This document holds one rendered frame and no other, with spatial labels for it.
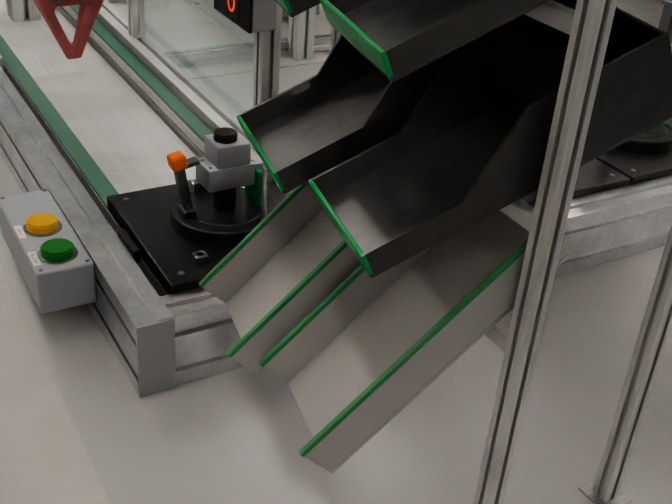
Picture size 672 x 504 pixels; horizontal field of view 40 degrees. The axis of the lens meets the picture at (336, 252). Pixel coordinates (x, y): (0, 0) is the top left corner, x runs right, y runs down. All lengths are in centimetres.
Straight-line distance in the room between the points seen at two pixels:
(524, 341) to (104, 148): 94
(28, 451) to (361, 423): 41
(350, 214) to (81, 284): 48
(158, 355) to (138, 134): 60
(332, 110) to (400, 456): 39
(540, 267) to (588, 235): 66
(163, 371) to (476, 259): 42
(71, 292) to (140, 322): 15
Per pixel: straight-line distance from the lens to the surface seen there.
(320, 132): 88
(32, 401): 112
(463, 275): 84
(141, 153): 153
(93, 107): 171
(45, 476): 103
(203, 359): 112
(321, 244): 96
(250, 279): 102
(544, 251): 73
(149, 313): 108
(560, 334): 128
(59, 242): 118
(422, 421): 109
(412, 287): 87
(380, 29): 71
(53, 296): 117
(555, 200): 71
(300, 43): 211
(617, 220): 144
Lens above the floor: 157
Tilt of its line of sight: 31 degrees down
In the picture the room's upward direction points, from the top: 5 degrees clockwise
